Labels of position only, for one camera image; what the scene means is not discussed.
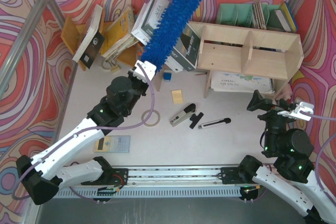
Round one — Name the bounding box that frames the white black utility knife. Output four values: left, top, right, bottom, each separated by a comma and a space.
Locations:
198, 118, 231, 129

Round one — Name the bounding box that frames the black plastic clip piece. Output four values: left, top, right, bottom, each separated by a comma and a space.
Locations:
190, 112, 204, 129

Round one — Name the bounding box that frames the blue fluffy duster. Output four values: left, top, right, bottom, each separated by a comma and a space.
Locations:
141, 0, 201, 72

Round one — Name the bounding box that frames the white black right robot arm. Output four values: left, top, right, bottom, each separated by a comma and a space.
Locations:
238, 90, 335, 223

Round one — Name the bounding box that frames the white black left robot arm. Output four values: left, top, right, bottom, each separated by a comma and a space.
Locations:
16, 67, 155, 205

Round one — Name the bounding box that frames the light wooden bookshelf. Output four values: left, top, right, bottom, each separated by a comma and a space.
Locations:
189, 22, 304, 99

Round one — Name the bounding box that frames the blue stamp block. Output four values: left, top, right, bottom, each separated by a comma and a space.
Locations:
163, 70, 172, 82

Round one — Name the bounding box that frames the pink pig figure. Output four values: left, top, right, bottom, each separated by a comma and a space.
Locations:
275, 83, 292, 101

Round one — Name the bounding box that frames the brass padlock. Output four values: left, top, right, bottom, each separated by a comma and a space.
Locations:
101, 59, 121, 73

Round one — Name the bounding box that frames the yellow sticky note pad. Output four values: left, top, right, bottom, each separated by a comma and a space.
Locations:
171, 90, 183, 104

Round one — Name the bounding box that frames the white spiral notebook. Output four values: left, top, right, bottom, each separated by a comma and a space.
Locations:
211, 71, 275, 94

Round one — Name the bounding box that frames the yellow worn book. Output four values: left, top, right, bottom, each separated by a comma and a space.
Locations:
101, 6, 138, 61

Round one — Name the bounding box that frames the grey black stapler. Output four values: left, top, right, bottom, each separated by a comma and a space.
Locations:
170, 103, 196, 127

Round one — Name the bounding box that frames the blue yellow calculator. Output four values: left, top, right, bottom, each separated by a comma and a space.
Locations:
94, 135, 131, 153

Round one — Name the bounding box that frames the white book black cover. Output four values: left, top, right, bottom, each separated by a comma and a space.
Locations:
72, 5, 104, 69

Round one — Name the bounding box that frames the green desk organizer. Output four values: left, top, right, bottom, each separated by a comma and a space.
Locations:
216, 4, 291, 32

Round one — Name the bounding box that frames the blue yellow book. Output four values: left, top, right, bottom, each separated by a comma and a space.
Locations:
275, 2, 298, 33

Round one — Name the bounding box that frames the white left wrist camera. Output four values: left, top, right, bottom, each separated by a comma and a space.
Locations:
133, 60, 156, 82

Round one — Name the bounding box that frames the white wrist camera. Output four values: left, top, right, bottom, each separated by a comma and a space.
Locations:
277, 100, 314, 121
133, 60, 156, 82

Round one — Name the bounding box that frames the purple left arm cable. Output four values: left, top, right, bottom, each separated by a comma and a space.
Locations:
12, 62, 155, 201

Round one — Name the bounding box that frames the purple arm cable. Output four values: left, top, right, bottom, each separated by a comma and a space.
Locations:
12, 62, 155, 201
300, 111, 336, 196

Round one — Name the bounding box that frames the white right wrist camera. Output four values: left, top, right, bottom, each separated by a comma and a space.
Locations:
277, 100, 314, 121

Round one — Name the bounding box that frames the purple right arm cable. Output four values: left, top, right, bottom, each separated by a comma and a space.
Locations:
300, 111, 336, 196

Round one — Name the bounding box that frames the aluminium mounting rail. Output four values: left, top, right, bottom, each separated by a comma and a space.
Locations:
33, 166, 320, 187

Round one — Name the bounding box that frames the aluminium frame post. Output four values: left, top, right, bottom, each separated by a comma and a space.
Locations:
1, 0, 49, 99

